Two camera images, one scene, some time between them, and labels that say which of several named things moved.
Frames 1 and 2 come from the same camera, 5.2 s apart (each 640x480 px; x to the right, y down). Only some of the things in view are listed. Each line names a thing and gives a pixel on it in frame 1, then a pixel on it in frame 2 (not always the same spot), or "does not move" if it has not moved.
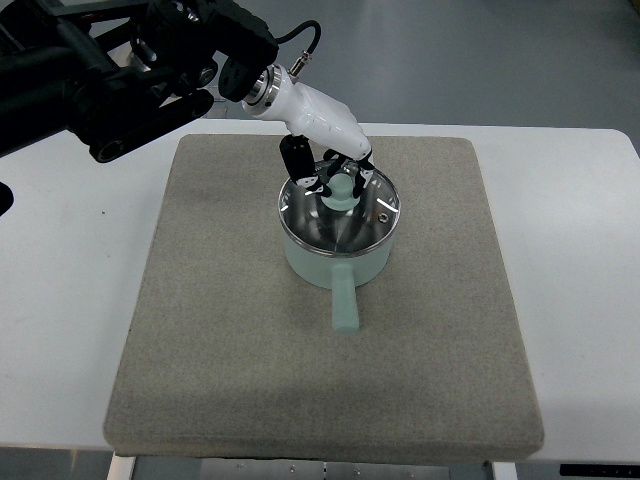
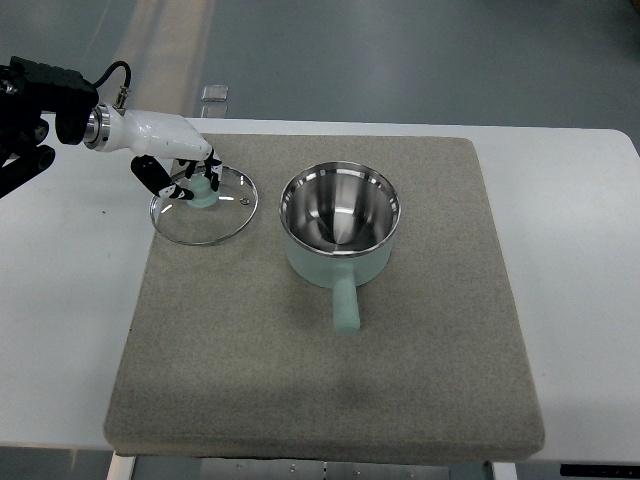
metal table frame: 121,467 does not move
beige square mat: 221,352 does not move
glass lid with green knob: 341,223 -> 210,216
